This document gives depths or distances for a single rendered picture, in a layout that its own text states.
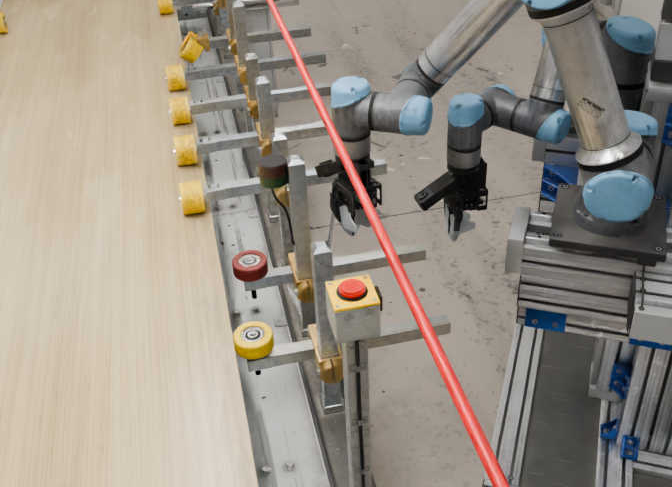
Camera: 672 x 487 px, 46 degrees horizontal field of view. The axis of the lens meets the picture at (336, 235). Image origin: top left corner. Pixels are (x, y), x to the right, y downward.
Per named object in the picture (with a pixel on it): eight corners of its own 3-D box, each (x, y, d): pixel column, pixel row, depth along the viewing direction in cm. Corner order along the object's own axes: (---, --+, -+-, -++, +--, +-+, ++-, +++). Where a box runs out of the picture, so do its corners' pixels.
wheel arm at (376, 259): (422, 255, 193) (422, 240, 191) (426, 263, 190) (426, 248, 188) (243, 285, 186) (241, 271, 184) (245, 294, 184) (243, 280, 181)
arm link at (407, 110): (438, 81, 154) (383, 76, 157) (424, 107, 145) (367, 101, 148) (437, 118, 158) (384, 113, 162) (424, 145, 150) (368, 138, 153)
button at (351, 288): (361, 284, 122) (361, 275, 121) (368, 300, 119) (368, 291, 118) (336, 288, 122) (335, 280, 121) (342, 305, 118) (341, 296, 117)
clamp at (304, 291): (309, 266, 192) (308, 249, 189) (321, 301, 181) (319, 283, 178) (286, 270, 191) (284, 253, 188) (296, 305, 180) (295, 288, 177)
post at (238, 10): (258, 137, 273) (242, -1, 246) (259, 142, 271) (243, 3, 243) (248, 139, 273) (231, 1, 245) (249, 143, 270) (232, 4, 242)
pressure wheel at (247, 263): (268, 284, 191) (264, 245, 184) (273, 304, 184) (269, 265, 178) (235, 289, 189) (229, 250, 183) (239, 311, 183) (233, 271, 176)
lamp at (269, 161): (292, 236, 178) (284, 152, 166) (296, 250, 174) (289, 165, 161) (266, 240, 177) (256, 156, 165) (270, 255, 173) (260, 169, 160)
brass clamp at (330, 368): (334, 337, 172) (333, 319, 169) (348, 381, 161) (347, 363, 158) (306, 342, 171) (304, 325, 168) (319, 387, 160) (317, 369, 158)
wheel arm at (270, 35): (310, 33, 287) (309, 25, 285) (311, 36, 284) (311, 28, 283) (208, 45, 281) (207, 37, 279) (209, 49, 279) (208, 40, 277)
